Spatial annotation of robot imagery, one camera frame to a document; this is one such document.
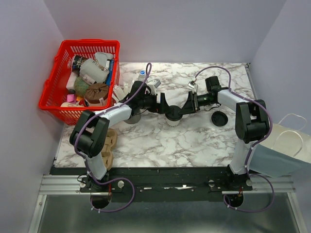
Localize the brown cardboard cup carrier stack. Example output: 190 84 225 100
101 129 118 170

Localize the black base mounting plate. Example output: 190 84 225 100
50 167 252 204

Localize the dark printed can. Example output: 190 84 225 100
71 55 87 73

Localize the red plastic shopping basket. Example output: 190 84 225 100
38 39 120 125

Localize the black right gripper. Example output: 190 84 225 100
178 91 215 116

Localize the white plastic pouch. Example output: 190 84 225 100
80 58 109 83

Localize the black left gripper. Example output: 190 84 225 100
138 91 171 114

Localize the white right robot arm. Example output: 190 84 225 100
174 76 272 190

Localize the white paper cup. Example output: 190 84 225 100
166 117 182 127

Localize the grey metal straw holder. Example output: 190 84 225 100
124 115 141 124

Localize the aluminium rail frame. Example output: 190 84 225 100
29 175 307 233

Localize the green round sponge ball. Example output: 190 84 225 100
74 76 89 96

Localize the clear water bottle blue cap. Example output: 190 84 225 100
138 70 146 81

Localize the light blue paper bag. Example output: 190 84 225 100
249 113 311 178

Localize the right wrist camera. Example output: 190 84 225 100
188 81 198 93

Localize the black cup lid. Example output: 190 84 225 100
165 105 183 121

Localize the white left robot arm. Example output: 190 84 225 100
69 81 182 192

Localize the brown round chocolate cake box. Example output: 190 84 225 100
84 83 109 107

